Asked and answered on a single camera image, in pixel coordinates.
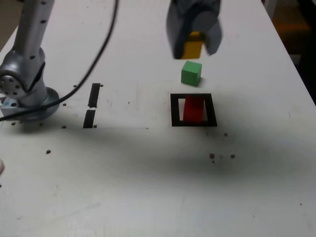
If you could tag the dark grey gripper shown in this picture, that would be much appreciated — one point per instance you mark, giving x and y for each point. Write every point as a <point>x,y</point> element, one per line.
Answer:
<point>195,6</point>

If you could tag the yellow cube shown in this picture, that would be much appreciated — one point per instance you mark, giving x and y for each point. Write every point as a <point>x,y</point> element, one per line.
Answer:
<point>192,49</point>

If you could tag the green cube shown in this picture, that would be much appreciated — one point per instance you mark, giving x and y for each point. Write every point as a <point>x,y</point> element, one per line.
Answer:
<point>191,72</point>

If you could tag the red cube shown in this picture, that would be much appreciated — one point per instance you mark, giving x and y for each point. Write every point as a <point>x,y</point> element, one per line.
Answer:
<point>193,109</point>

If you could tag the black tape square outline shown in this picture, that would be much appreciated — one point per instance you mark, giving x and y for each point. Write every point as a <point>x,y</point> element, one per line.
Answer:
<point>174,108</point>

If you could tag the black tape strip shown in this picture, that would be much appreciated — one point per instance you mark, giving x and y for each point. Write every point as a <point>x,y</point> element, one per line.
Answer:
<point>92,98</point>

